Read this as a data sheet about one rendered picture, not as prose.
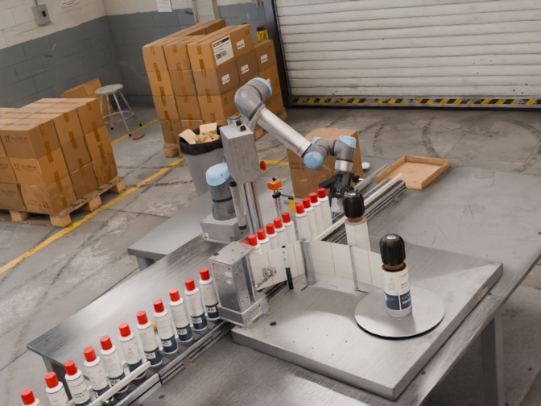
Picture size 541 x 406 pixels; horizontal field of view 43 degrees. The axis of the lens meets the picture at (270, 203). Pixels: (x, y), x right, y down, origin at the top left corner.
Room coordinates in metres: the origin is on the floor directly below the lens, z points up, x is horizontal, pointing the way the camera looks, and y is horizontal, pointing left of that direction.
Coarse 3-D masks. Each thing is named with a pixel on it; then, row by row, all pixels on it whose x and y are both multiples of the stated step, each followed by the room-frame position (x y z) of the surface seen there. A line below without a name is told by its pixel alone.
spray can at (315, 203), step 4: (312, 196) 2.67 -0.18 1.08; (316, 196) 2.67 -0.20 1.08; (312, 200) 2.67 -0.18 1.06; (316, 200) 2.67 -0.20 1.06; (312, 204) 2.67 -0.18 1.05; (316, 204) 2.66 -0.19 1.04; (316, 208) 2.66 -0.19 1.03; (320, 208) 2.67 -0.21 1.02; (316, 212) 2.66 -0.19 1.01; (320, 212) 2.66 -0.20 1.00; (316, 216) 2.66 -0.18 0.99; (320, 216) 2.66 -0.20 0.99; (316, 220) 2.66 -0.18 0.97; (320, 220) 2.66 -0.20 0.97; (316, 224) 2.66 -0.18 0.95; (320, 224) 2.66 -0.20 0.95; (316, 228) 2.66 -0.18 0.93; (320, 228) 2.66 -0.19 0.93; (320, 232) 2.66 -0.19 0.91
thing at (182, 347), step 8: (384, 184) 3.10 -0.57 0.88; (384, 192) 3.01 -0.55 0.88; (376, 200) 2.94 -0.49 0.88; (344, 224) 2.76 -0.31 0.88; (336, 232) 2.69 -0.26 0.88; (320, 240) 2.64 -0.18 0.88; (264, 288) 2.34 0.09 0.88; (208, 320) 2.19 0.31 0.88; (192, 328) 2.15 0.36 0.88; (208, 328) 2.13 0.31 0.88; (200, 336) 2.09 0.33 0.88; (184, 344) 2.06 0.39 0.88; (192, 344) 2.05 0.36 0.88; (160, 352) 2.04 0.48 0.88; (176, 352) 2.02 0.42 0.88; (168, 360) 1.98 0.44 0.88; (152, 368) 1.95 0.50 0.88; (160, 368) 1.94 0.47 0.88
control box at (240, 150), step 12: (228, 132) 2.51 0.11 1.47; (240, 132) 2.48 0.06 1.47; (228, 144) 2.45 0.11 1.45; (240, 144) 2.44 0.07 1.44; (252, 144) 2.45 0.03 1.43; (228, 156) 2.52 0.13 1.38; (240, 156) 2.44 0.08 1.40; (252, 156) 2.45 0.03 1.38; (228, 168) 2.59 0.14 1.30; (240, 168) 2.44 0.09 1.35; (252, 168) 2.45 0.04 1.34; (240, 180) 2.44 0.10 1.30; (252, 180) 2.45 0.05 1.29
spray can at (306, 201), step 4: (304, 200) 2.64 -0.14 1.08; (308, 200) 2.63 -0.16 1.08; (304, 204) 2.63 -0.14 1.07; (308, 204) 2.63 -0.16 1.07; (304, 208) 2.63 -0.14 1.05; (308, 208) 2.63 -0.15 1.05; (312, 208) 2.63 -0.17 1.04; (308, 212) 2.62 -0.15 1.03; (312, 212) 2.63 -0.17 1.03; (308, 216) 2.62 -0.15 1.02; (312, 216) 2.62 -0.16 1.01; (308, 220) 2.62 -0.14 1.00; (312, 220) 2.62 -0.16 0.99; (312, 224) 2.62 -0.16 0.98; (312, 228) 2.62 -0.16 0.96; (312, 232) 2.62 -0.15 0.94; (316, 232) 2.63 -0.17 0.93; (312, 236) 2.62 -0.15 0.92; (316, 236) 2.63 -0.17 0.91
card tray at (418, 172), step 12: (408, 156) 3.44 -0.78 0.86; (420, 156) 3.39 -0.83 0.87; (396, 168) 3.38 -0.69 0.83; (408, 168) 3.35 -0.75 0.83; (420, 168) 3.32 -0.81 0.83; (432, 168) 3.29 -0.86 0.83; (444, 168) 3.24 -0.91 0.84; (408, 180) 3.20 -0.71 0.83; (420, 180) 3.17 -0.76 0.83; (432, 180) 3.15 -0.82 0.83
